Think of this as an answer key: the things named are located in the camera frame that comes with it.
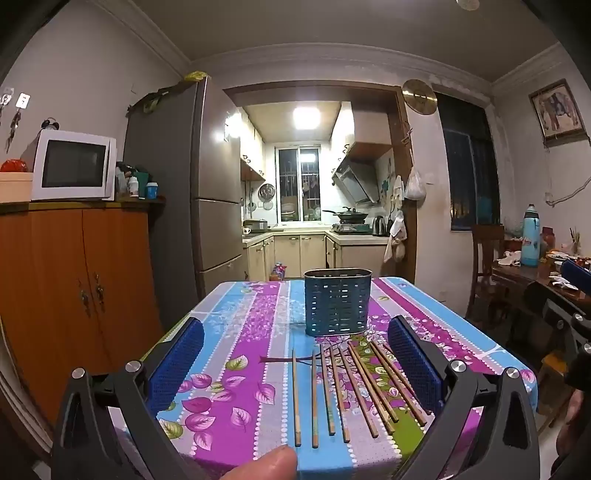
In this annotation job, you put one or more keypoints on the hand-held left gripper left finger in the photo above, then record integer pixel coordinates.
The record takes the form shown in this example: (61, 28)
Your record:
(178, 364)

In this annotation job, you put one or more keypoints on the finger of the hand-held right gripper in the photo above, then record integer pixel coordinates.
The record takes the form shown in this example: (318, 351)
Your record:
(570, 325)
(577, 274)

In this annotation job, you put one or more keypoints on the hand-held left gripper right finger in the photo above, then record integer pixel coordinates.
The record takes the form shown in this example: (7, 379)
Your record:
(415, 364)

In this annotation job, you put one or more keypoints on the blue perforated utensil holder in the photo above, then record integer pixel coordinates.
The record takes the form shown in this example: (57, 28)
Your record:
(337, 302)

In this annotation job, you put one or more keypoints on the set of wooden chopsticks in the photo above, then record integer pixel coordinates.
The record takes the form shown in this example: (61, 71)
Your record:
(314, 401)

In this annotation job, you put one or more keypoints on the person's right hand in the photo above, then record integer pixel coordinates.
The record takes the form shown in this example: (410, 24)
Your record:
(572, 420)

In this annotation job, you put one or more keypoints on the person's left hand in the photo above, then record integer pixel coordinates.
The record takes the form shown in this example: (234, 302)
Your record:
(263, 465)

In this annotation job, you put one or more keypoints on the wooden stool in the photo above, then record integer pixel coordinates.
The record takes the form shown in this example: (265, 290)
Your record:
(554, 374)

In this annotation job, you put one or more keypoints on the blue thermos flask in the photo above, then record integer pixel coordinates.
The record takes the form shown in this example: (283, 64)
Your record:
(531, 240)

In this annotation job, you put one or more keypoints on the dark wooden side table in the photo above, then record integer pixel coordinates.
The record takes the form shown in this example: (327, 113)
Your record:
(512, 277)

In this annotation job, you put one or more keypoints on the white cloth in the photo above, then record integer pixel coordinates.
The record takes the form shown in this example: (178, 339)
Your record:
(508, 259)

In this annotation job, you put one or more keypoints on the floral striped tablecloth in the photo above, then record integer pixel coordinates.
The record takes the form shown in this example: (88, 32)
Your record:
(258, 323)

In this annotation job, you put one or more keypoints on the wooden chair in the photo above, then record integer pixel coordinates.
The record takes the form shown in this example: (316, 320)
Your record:
(485, 258)

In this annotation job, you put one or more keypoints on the orange wooden cabinet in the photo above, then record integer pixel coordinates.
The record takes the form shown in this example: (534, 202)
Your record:
(69, 295)

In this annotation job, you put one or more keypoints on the hanging cloth bags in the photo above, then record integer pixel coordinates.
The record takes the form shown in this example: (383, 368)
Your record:
(396, 230)

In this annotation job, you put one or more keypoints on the cluster of plastic bottles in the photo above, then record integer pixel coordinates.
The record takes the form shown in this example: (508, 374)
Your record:
(278, 272)

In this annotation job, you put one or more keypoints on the metal electric kettle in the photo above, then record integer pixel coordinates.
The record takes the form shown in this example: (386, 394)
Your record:
(379, 227)

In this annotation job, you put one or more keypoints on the gas stove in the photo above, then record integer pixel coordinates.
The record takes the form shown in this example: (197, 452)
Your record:
(353, 228)

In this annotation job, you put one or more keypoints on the dark room window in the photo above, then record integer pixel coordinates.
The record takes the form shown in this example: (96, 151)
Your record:
(466, 161)

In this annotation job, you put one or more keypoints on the beige kitchen counter cabinets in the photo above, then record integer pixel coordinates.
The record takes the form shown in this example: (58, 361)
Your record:
(300, 251)

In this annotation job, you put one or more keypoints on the metal cooking pot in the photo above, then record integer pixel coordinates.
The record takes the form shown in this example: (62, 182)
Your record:
(259, 225)

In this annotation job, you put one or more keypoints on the black wok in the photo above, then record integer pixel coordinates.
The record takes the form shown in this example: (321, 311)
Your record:
(348, 215)

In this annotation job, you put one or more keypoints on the framed elephant picture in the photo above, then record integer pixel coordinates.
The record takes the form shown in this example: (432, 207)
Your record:
(557, 110)

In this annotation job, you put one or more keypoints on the white hanging plastic bag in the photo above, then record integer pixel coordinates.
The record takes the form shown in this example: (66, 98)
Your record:
(414, 187)

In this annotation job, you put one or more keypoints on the grey tall refrigerator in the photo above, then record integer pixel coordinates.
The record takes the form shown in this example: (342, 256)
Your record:
(184, 184)

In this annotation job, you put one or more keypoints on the white pill bottle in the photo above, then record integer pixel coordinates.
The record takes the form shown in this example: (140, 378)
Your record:
(133, 187)

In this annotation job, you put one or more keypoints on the green container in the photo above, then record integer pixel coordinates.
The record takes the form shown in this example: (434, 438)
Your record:
(142, 180)

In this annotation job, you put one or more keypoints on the metal range hood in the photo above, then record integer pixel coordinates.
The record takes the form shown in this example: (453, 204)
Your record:
(358, 180)

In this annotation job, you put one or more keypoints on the metal colander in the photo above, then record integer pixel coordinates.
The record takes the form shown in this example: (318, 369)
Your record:
(266, 191)

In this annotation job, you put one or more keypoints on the barred kitchen window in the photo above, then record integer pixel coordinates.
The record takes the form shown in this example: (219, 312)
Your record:
(298, 184)

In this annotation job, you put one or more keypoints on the white microwave oven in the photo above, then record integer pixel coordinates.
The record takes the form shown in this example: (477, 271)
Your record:
(69, 166)

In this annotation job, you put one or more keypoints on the beige box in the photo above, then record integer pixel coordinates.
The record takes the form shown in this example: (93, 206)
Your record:
(16, 187)

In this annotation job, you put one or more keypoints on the red round ornament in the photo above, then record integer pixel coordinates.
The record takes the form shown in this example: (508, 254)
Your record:
(13, 166)

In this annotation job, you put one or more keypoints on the green yellow bag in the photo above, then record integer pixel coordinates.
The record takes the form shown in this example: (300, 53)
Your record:
(154, 99)

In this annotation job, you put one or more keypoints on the square ceiling light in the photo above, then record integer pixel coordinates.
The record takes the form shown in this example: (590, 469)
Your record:
(307, 117)

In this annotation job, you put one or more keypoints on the black alarm clock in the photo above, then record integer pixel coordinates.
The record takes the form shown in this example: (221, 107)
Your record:
(50, 124)

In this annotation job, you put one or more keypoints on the round ceiling fixture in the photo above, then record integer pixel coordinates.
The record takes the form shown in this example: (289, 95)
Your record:
(467, 3)

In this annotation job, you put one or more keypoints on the beige wall cabinets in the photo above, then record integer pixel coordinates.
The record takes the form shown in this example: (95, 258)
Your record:
(364, 134)

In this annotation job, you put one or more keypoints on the round golden wall clock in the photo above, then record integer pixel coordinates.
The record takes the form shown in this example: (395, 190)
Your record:
(419, 97)

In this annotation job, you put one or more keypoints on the hanging wall ornament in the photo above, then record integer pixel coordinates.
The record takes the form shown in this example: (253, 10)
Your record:
(13, 129)
(4, 106)

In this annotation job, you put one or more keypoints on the white wall plate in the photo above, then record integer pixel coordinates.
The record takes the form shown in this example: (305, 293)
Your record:
(23, 100)

